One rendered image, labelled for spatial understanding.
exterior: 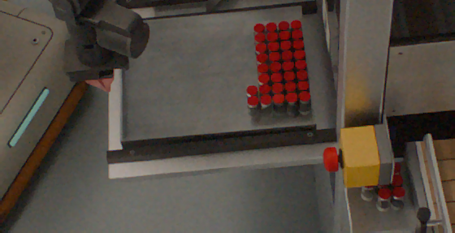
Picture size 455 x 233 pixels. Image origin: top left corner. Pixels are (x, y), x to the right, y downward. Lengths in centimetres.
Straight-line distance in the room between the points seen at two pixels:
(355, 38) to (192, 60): 50
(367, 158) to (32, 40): 136
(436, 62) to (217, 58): 49
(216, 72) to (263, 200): 90
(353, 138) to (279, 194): 113
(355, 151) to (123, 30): 40
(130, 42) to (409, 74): 42
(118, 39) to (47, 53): 121
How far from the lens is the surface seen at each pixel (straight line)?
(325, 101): 179
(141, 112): 180
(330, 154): 158
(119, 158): 174
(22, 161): 267
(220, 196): 270
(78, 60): 160
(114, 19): 148
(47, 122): 272
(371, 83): 153
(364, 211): 168
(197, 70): 184
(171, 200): 271
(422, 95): 158
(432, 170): 163
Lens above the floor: 238
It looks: 57 degrees down
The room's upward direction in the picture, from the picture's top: 8 degrees counter-clockwise
